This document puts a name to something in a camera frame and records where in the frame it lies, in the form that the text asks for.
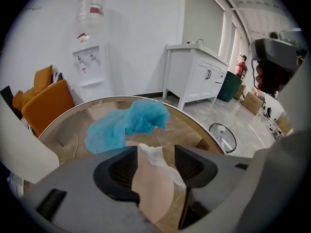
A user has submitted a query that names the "person's right hand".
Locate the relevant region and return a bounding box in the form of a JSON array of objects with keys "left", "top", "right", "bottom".
[{"left": 257, "top": 63, "right": 291, "bottom": 95}]

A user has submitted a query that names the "cardboard box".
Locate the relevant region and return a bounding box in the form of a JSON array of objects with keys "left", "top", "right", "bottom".
[
  {"left": 242, "top": 91, "right": 264, "bottom": 117},
  {"left": 233, "top": 83, "right": 247, "bottom": 100},
  {"left": 276, "top": 113, "right": 294, "bottom": 136}
]

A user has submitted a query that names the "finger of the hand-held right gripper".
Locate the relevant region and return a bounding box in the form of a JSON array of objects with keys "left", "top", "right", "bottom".
[{"left": 250, "top": 38, "right": 278, "bottom": 67}]

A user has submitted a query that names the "blue mesh cloth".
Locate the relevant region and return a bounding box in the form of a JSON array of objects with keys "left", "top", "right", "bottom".
[{"left": 85, "top": 99, "right": 171, "bottom": 154}]

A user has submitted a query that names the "white paper scrap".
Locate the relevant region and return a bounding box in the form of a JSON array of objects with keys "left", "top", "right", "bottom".
[{"left": 138, "top": 143, "right": 187, "bottom": 189}]

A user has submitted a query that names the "round glass coffee table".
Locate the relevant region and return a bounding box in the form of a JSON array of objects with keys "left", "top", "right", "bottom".
[{"left": 37, "top": 95, "right": 225, "bottom": 230}]

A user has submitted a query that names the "orange cushion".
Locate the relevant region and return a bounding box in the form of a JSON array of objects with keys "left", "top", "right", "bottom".
[{"left": 33, "top": 64, "right": 53, "bottom": 95}]

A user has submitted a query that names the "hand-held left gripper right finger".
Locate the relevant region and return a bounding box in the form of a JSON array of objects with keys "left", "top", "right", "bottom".
[{"left": 173, "top": 144, "right": 253, "bottom": 231}]

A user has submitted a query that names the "striped pillow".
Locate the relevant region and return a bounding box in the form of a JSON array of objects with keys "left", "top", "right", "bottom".
[
  {"left": 20, "top": 116, "right": 35, "bottom": 133},
  {"left": 50, "top": 71, "right": 65, "bottom": 84}
]

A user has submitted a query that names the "dark green tub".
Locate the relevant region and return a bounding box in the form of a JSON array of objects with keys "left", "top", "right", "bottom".
[{"left": 217, "top": 71, "right": 244, "bottom": 103}]

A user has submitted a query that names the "black round trash bin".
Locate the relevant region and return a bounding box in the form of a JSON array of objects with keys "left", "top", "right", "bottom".
[{"left": 208, "top": 122, "right": 237, "bottom": 154}]

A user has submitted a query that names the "white sink cabinet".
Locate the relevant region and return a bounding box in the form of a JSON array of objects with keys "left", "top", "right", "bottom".
[{"left": 162, "top": 43, "right": 230, "bottom": 111}]

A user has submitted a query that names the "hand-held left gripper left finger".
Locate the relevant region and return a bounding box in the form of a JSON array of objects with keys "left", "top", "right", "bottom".
[{"left": 21, "top": 146, "right": 157, "bottom": 233}]

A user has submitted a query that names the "white water dispenser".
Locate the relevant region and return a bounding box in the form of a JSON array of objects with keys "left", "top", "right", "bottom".
[{"left": 71, "top": 34, "right": 115, "bottom": 96}]

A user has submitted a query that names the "orange sofa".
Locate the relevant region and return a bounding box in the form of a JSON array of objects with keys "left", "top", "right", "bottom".
[{"left": 12, "top": 78, "right": 75, "bottom": 137}]

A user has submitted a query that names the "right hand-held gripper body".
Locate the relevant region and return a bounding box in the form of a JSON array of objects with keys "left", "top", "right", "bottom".
[{"left": 267, "top": 28, "right": 308, "bottom": 71}]

